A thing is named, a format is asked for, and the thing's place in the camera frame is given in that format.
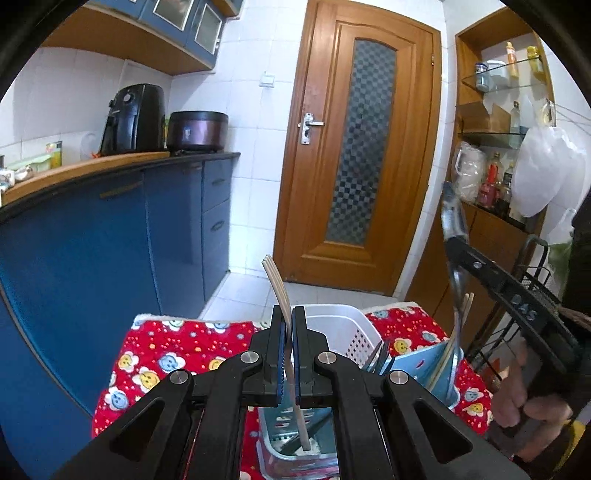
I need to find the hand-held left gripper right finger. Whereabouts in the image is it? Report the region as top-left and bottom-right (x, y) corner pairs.
(293, 305), (532, 480)

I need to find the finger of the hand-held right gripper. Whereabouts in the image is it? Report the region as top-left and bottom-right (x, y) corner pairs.
(444, 234), (514, 306)

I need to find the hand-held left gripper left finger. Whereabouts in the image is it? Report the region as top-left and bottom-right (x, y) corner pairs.
(51, 305), (284, 480)

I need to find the light blue utensil box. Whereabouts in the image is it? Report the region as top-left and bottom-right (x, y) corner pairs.
(256, 304), (465, 477)

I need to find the beige fork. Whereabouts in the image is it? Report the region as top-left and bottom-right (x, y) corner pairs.
(261, 255), (313, 452)

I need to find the person's right hand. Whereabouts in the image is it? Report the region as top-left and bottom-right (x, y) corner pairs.
(491, 345), (574, 429)

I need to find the wooden shelf unit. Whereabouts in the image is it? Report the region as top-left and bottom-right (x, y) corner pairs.
(405, 14), (574, 354)

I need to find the large metal fork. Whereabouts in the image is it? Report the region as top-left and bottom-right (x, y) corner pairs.
(361, 342), (384, 373)

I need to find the dark bottle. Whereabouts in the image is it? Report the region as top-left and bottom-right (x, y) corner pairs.
(501, 161), (516, 219)

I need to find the red bottle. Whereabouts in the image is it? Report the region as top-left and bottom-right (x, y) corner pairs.
(477, 152), (502, 212)

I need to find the person's dark clothing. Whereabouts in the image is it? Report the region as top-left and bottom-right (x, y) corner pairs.
(570, 203), (591, 324)

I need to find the red smiley flower tablecloth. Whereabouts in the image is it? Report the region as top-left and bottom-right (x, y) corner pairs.
(91, 301), (496, 480)

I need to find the white pitcher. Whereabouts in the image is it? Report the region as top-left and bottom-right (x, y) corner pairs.
(452, 140), (488, 202)

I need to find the white plastic bag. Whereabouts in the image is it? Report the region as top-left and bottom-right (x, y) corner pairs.
(510, 124), (588, 219)

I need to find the wooden door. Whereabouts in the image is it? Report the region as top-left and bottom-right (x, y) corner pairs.
(271, 0), (443, 297)

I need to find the cardboard box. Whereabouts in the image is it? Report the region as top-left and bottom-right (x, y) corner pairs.
(457, 102), (511, 135)

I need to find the glass jar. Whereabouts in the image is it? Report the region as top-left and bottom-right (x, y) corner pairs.
(475, 60), (507, 92)

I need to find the blue kitchen counter cabinet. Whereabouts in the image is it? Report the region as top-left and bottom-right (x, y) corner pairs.
(0, 151), (242, 467)

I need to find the dark rice cooker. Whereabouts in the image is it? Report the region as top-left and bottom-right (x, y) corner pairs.
(165, 110), (230, 154)

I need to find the black air fryer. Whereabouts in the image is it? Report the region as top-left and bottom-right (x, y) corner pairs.
(99, 83), (166, 157)

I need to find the black wire rack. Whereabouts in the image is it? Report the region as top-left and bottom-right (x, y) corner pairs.
(465, 234), (570, 386)

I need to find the metal door handle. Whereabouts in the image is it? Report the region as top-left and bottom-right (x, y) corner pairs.
(297, 113), (326, 145)

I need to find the blue wall cabinet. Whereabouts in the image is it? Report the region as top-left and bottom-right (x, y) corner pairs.
(41, 0), (246, 78)

